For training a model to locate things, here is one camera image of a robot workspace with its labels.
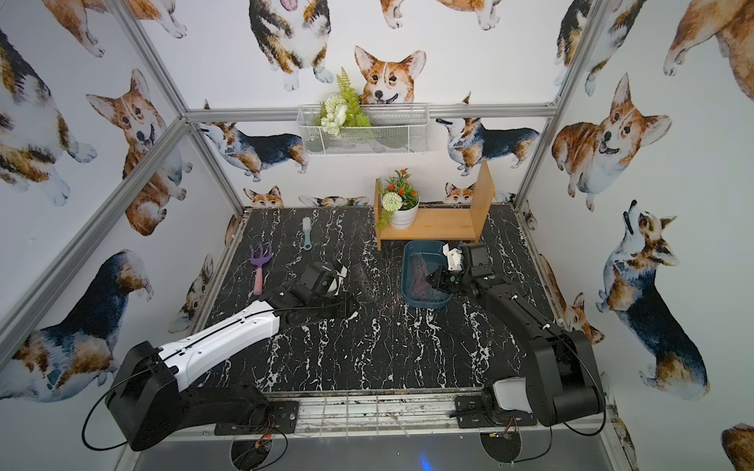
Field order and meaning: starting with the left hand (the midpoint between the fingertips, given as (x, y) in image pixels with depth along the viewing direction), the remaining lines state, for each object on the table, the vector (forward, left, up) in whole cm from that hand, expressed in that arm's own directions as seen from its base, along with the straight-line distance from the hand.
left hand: (356, 297), depth 82 cm
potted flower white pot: (+28, -13, +9) cm, 32 cm away
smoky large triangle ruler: (+5, -18, -5) cm, 20 cm away
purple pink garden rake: (+22, +38, -13) cm, 46 cm away
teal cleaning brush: (+38, +23, -13) cm, 46 cm away
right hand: (+8, -23, +1) cm, 24 cm away
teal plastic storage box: (+23, -25, -12) cm, 36 cm away
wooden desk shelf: (+31, -29, -5) cm, 43 cm away
